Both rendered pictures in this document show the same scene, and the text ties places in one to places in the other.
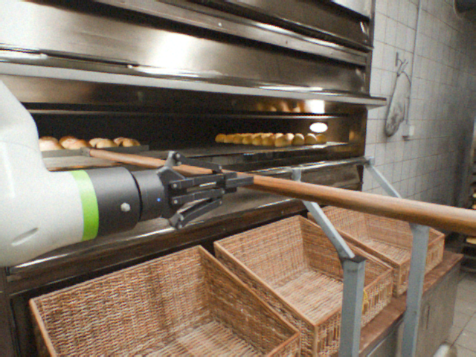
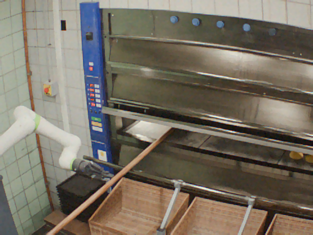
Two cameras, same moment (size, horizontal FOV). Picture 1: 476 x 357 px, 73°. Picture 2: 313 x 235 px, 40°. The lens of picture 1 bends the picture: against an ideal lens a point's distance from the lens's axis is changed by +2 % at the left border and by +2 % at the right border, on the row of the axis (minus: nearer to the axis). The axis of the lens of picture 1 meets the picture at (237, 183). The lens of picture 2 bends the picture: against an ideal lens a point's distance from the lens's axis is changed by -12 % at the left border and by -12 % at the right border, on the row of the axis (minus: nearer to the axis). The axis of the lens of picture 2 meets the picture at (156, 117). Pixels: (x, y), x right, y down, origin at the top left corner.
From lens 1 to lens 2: 2.75 m
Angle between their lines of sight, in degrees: 72
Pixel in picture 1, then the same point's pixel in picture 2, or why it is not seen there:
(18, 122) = (71, 145)
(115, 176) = (76, 163)
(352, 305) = not seen: outside the picture
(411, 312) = not seen: outside the picture
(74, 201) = (68, 164)
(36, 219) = (63, 165)
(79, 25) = (142, 86)
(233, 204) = (213, 183)
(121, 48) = (155, 96)
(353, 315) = not seen: outside the picture
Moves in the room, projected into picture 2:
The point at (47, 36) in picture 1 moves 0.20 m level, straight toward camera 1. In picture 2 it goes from (131, 92) to (107, 101)
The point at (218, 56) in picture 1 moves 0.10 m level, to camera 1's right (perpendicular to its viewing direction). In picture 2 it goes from (207, 100) to (213, 106)
